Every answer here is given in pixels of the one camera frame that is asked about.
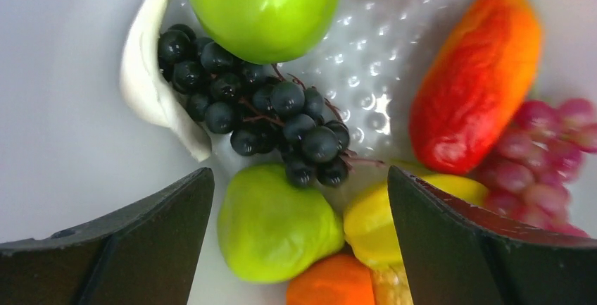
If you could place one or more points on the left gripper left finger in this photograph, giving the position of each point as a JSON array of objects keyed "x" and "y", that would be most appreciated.
[{"x": 143, "y": 253}]

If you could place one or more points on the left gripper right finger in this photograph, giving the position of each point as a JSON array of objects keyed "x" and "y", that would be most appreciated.
[{"x": 458, "y": 253}]

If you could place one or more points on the yellow starfruit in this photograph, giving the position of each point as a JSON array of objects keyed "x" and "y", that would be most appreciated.
[{"x": 368, "y": 222}]

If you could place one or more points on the orange fruit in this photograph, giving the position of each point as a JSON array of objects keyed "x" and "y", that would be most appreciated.
[{"x": 337, "y": 279}]

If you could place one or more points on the red grape bunch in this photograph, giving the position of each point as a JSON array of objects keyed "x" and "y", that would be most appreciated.
[{"x": 540, "y": 152}]

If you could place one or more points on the green pear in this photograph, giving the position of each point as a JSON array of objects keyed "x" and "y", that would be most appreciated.
[{"x": 270, "y": 231}]

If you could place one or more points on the white plastic basket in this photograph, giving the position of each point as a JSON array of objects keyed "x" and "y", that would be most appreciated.
[{"x": 71, "y": 150}]

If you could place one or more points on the black grape bunch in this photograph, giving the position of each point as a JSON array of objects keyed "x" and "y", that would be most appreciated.
[{"x": 259, "y": 112}]

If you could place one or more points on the white garlic clove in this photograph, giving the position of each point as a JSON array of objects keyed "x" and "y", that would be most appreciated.
[{"x": 145, "y": 90}]

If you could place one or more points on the red orange mango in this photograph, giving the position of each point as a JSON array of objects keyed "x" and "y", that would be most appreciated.
[{"x": 477, "y": 81}]

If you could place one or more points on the green apple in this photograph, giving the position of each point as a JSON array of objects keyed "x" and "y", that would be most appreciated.
[{"x": 266, "y": 31}]

